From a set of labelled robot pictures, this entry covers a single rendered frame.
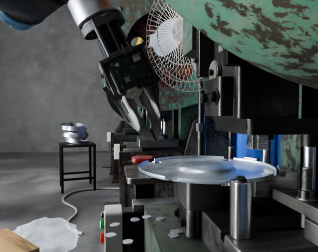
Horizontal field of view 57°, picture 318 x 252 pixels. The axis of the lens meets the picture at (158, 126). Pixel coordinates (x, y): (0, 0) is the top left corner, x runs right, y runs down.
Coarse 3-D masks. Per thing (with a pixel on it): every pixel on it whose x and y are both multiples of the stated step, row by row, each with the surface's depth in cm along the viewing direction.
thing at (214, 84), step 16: (208, 80) 65; (224, 80) 58; (240, 80) 56; (256, 80) 56; (272, 80) 57; (288, 80) 58; (208, 96) 61; (224, 96) 58; (240, 96) 56; (256, 96) 57; (272, 96) 57; (288, 96) 58; (208, 112) 65; (224, 112) 58; (240, 112) 56; (256, 112) 57; (272, 112) 57; (288, 112) 58
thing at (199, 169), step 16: (160, 160) 73; (176, 160) 73; (192, 160) 73; (208, 160) 73; (224, 160) 73; (240, 160) 73; (256, 160) 69; (160, 176) 53; (176, 176) 54; (192, 176) 54; (208, 176) 54; (224, 176) 54; (256, 176) 54; (272, 176) 54
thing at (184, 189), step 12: (132, 168) 63; (132, 180) 54; (144, 180) 54; (156, 180) 55; (180, 192) 64; (192, 192) 58; (204, 192) 58; (216, 192) 59; (180, 204) 64; (192, 204) 58; (204, 204) 58; (216, 204) 59; (180, 216) 64; (192, 216) 58; (192, 228) 58
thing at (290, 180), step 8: (280, 176) 58; (288, 176) 58; (296, 176) 59; (256, 184) 57; (264, 184) 58; (272, 184) 58; (280, 184) 58; (288, 184) 58; (296, 184) 59; (256, 192) 57; (264, 192) 58; (272, 192) 58
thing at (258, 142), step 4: (248, 136) 65; (252, 136) 63; (256, 136) 63; (260, 136) 63; (264, 136) 63; (248, 140) 65; (252, 140) 63; (256, 140) 63; (260, 140) 63; (264, 140) 63; (248, 144) 65; (252, 144) 63; (256, 144) 63; (260, 144) 63; (264, 144) 63; (252, 148) 63; (256, 148) 63; (260, 148) 63; (264, 148) 63
